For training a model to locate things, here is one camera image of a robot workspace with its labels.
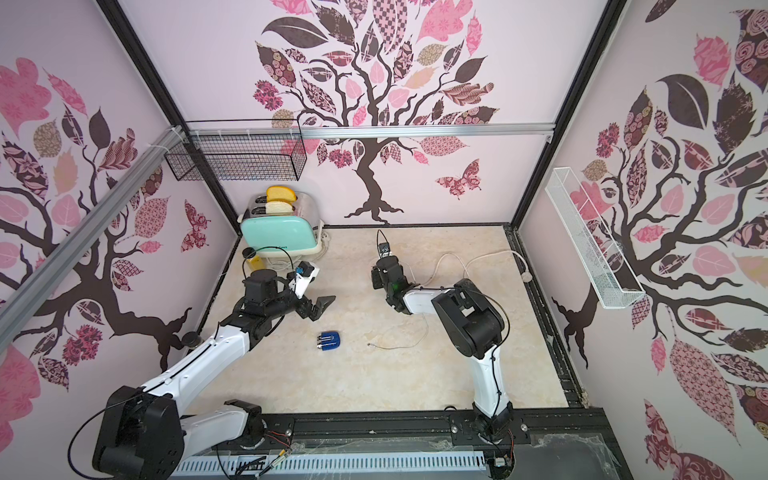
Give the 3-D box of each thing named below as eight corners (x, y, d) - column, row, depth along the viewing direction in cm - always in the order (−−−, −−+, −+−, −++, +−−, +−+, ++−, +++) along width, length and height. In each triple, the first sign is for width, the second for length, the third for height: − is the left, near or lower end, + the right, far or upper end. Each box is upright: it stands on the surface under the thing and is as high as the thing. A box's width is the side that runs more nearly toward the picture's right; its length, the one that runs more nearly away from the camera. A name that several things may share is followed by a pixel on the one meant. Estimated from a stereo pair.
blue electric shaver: (318, 350, 90) (315, 346, 87) (320, 337, 93) (318, 332, 90) (339, 350, 90) (337, 346, 87) (341, 337, 93) (339, 332, 90)
